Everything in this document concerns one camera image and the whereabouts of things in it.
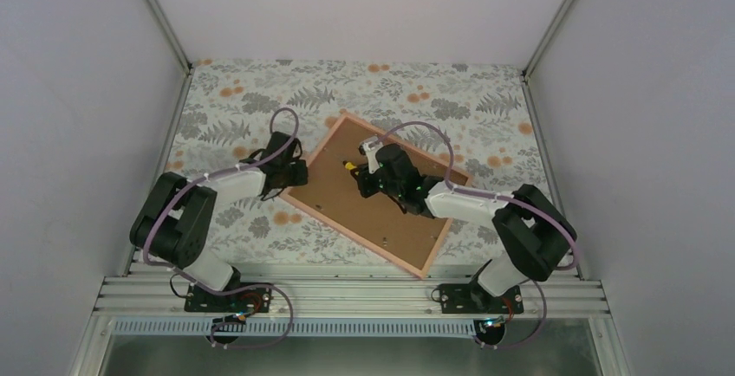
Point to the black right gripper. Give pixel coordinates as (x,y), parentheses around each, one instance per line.
(362,178)

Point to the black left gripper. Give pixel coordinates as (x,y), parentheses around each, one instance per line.
(302,178)

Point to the yellow handled screwdriver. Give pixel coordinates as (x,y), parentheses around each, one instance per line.
(349,165)

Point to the pink wooden photo frame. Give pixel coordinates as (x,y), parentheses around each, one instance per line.
(331,197)

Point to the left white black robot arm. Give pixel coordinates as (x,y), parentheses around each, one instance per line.
(173,225)

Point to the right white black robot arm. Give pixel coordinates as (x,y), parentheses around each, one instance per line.
(534,233)

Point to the floral patterned table mat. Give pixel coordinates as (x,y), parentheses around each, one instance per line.
(480,108)

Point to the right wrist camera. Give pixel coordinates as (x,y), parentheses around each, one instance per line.
(369,147)

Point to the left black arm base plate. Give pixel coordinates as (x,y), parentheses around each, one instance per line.
(256,300)

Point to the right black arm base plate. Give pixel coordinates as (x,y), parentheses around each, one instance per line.
(466,298)

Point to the grey slotted cable duct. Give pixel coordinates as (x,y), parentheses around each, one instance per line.
(301,327)

